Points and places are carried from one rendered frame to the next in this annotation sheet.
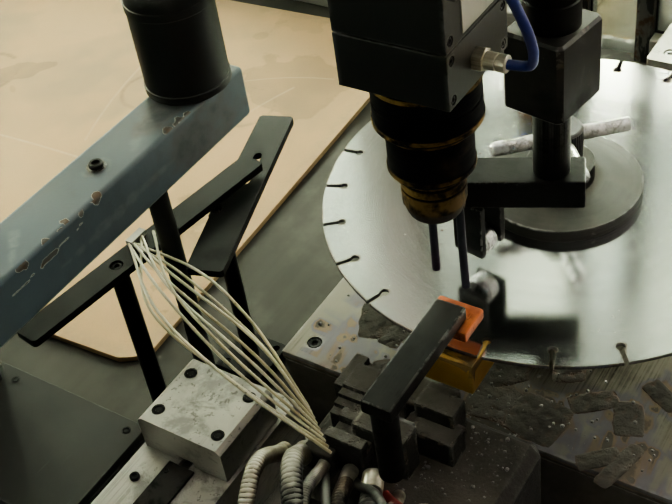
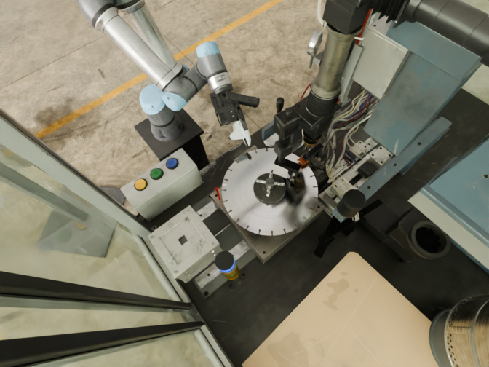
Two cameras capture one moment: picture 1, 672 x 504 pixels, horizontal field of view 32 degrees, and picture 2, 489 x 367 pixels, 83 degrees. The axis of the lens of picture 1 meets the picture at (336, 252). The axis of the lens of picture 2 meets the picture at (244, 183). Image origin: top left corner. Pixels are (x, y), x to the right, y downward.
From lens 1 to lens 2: 1.07 m
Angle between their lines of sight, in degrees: 73
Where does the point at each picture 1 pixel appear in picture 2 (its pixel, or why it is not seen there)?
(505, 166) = (289, 164)
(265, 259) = (317, 273)
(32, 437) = (377, 212)
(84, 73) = not seen: outside the picture
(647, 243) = (262, 169)
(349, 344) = not seen: hidden behind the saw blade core
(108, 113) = not seen: outside the picture
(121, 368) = (356, 251)
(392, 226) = (304, 191)
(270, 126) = (319, 252)
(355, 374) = (317, 173)
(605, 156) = (258, 188)
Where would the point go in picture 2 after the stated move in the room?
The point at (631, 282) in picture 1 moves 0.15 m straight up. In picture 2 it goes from (269, 162) to (271, 138)
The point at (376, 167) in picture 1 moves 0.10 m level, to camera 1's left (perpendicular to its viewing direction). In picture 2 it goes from (302, 210) to (332, 216)
